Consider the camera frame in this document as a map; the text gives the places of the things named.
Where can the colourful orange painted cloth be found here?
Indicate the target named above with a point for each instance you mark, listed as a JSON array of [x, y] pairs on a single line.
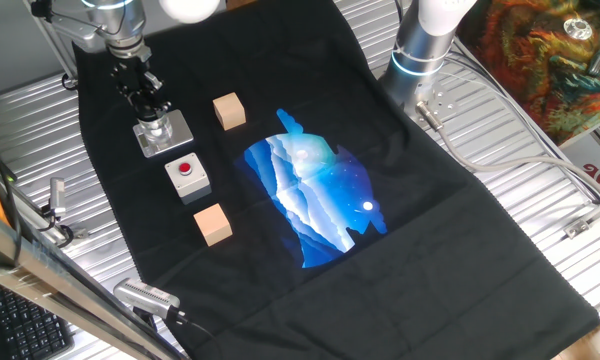
[[530, 75]]

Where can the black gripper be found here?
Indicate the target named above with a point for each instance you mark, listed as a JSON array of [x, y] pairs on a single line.
[[137, 81]]

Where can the silver digital scale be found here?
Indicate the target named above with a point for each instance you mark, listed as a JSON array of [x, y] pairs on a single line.
[[180, 135]]

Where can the white box with red button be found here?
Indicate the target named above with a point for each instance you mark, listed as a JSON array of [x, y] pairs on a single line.
[[187, 182]]

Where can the small silver bracket device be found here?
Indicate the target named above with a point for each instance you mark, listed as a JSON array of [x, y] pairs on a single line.
[[57, 195]]

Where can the clear glass jar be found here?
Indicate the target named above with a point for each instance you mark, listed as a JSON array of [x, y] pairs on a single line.
[[157, 132]]

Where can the aluminium frame beam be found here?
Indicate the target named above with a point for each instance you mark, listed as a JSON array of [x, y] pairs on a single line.
[[40, 280]]

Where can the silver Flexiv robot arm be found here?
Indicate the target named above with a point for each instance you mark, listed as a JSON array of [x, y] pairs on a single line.
[[420, 45]]

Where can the light wooden cube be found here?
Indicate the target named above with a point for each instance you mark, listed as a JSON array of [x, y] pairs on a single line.
[[229, 111], [212, 225]]

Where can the dark metal cylinder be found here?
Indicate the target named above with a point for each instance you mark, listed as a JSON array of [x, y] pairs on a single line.
[[598, 62]]

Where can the metal angle bracket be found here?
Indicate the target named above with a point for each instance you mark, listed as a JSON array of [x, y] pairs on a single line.
[[577, 227]]

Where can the silver depth camera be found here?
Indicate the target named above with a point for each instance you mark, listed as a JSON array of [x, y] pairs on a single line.
[[145, 296]]

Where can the black cloth with blue print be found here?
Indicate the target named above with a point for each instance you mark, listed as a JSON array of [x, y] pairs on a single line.
[[430, 275]]

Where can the white box with red print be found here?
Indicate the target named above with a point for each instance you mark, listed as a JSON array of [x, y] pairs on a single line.
[[595, 165]]

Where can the silver round metal disc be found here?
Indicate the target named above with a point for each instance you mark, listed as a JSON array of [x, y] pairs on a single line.
[[577, 29]]

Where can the thin metal rod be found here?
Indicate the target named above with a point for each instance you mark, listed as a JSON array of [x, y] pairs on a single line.
[[60, 55]]

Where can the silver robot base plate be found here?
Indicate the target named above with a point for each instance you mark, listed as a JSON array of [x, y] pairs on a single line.
[[442, 102]]

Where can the black computer keyboard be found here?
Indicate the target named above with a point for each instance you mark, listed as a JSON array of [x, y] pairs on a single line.
[[30, 330]]

